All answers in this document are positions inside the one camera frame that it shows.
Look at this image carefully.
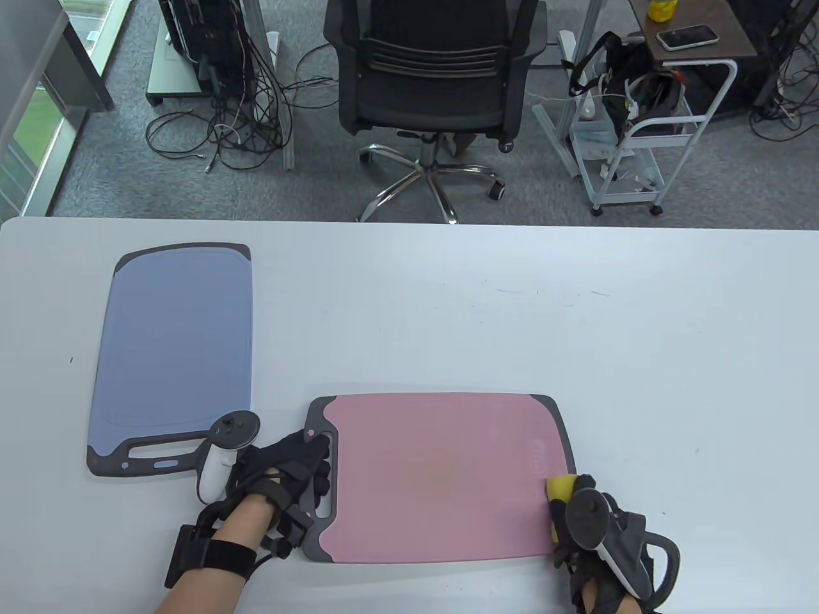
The white desk leg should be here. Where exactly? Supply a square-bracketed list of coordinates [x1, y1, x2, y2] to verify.
[243, 0, 295, 170]

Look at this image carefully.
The grey left hand controller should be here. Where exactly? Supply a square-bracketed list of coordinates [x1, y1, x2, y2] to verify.
[195, 411, 262, 505]

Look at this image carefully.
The black floor cable bundle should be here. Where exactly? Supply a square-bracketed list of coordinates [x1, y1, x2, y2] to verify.
[146, 38, 340, 173]
[749, 0, 819, 141]

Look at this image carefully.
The white cart with brown top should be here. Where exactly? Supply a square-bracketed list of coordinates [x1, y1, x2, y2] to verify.
[568, 0, 759, 217]

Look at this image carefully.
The glass window panel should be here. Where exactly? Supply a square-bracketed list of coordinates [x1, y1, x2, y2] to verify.
[0, 70, 90, 218]

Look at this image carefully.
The black bag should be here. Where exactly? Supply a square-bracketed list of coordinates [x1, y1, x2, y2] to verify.
[568, 31, 688, 138]

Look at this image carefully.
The grey right hand controller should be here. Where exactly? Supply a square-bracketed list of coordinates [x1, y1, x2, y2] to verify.
[565, 487, 680, 605]

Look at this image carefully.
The pink cutting board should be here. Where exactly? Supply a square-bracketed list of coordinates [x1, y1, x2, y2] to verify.
[301, 392, 576, 565]

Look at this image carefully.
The black office chair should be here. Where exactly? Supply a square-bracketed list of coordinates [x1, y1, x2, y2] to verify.
[323, 0, 548, 224]

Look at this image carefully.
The grey metal base plate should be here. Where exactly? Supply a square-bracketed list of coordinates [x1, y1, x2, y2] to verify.
[146, 26, 205, 106]

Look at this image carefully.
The grey hand controller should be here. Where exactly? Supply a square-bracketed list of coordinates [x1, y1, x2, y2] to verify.
[565, 487, 680, 605]
[195, 411, 262, 505]

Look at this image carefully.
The blue cutting board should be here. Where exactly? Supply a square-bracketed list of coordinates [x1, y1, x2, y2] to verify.
[86, 242, 253, 477]

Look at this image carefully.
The black computer tower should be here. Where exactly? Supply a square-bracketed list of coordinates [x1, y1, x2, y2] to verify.
[159, 0, 257, 97]

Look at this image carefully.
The blue packet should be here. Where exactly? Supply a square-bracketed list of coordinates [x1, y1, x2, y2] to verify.
[571, 122, 620, 146]

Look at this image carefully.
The person's right hand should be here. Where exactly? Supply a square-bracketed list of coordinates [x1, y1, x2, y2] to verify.
[549, 473, 660, 614]

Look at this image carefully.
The white smartphone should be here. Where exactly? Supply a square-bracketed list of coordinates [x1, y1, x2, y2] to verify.
[656, 24, 720, 52]

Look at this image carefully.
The yellow sponge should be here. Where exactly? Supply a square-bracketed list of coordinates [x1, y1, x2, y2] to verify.
[545, 473, 580, 544]

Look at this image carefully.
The black left wrist camera strap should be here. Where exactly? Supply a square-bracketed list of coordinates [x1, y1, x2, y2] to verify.
[164, 524, 257, 589]

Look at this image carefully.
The silver metal desk leg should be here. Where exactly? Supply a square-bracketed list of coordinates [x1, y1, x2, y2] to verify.
[531, 0, 605, 178]

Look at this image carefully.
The person's left hand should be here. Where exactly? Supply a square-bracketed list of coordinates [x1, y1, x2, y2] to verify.
[224, 429, 333, 560]

